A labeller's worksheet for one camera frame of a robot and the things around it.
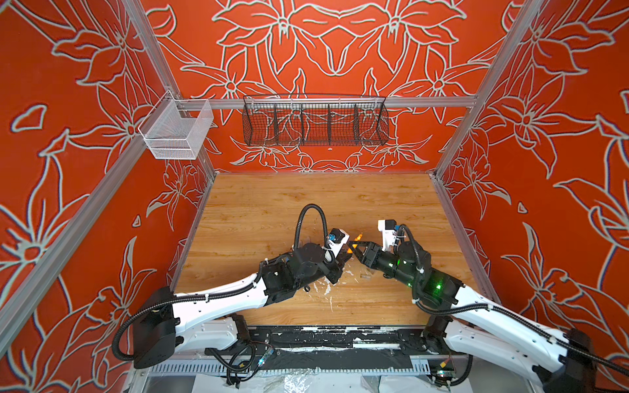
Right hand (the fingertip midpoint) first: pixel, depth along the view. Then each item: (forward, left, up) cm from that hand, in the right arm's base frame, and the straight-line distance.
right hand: (346, 246), depth 69 cm
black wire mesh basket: (+53, +8, +7) cm, 54 cm away
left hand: (-1, -1, -2) cm, 2 cm away
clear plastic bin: (+47, +63, +9) cm, 79 cm away
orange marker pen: (+1, -3, +2) cm, 4 cm away
